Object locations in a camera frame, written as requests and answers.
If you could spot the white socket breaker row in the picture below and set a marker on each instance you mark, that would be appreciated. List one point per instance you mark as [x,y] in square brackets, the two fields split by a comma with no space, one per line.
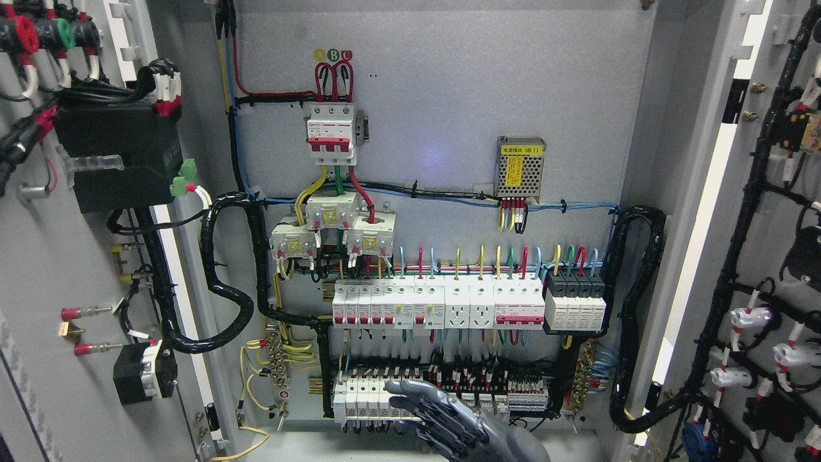
[439,302]

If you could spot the black surge protector modules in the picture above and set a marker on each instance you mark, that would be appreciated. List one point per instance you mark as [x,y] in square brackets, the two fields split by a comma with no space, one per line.
[574,304]

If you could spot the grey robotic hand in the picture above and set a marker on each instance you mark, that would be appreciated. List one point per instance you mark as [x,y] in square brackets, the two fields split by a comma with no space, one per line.
[458,432]

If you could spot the grey cabinet door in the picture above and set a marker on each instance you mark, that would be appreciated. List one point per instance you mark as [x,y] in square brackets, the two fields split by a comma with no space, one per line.
[746,342]
[56,406]

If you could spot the metal mesh power supply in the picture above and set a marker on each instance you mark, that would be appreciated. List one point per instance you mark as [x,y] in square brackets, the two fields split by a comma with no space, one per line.
[519,166]

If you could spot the lower relay terminal row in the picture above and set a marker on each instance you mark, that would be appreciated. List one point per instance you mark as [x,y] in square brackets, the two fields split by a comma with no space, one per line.
[504,387]

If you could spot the red three-pole main breaker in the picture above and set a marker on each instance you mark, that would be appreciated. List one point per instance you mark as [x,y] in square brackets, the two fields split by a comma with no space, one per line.
[335,132]

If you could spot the white current transformers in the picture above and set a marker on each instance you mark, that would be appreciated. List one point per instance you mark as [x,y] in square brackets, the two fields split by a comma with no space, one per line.
[330,218]

